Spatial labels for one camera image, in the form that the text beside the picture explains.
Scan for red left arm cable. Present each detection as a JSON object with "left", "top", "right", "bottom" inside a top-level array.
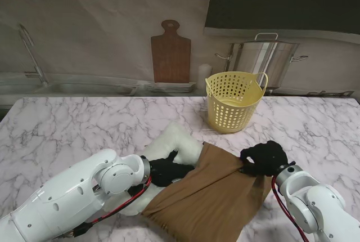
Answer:
[{"left": 64, "top": 176, "right": 153, "bottom": 239}]

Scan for yellow perforated laundry basket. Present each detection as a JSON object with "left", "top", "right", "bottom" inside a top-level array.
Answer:
[{"left": 204, "top": 70, "right": 269, "bottom": 135}]

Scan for large steel stock pot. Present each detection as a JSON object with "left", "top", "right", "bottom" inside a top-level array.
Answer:
[{"left": 215, "top": 32, "right": 309, "bottom": 89}]

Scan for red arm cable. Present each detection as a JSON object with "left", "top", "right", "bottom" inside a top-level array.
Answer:
[
  {"left": 64, "top": 176, "right": 153, "bottom": 239},
  {"left": 271, "top": 176, "right": 309, "bottom": 242}
]

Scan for stack of white plates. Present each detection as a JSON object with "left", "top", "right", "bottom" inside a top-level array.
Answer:
[{"left": 143, "top": 81, "right": 196, "bottom": 93}]

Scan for dark wall panel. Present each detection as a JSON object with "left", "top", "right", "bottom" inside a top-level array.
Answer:
[{"left": 204, "top": 0, "right": 360, "bottom": 33}]

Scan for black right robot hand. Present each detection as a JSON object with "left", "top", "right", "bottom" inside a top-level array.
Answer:
[{"left": 239, "top": 140, "right": 289, "bottom": 177}]

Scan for brown pillowcase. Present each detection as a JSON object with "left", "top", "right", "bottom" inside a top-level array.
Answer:
[{"left": 139, "top": 142, "right": 275, "bottom": 242}]

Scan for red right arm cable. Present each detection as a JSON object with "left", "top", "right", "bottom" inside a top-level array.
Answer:
[{"left": 271, "top": 176, "right": 309, "bottom": 242}]

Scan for white pillow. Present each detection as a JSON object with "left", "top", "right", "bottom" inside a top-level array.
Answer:
[{"left": 102, "top": 122, "right": 205, "bottom": 217}]

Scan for brown wooden cutting board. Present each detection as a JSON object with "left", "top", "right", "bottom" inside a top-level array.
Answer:
[{"left": 150, "top": 19, "right": 192, "bottom": 83}]

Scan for chrome kitchen faucet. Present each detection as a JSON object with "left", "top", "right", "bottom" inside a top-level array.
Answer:
[{"left": 18, "top": 23, "right": 48, "bottom": 85}]

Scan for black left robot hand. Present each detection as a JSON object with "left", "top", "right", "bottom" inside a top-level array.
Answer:
[{"left": 148, "top": 151, "right": 196, "bottom": 188}]

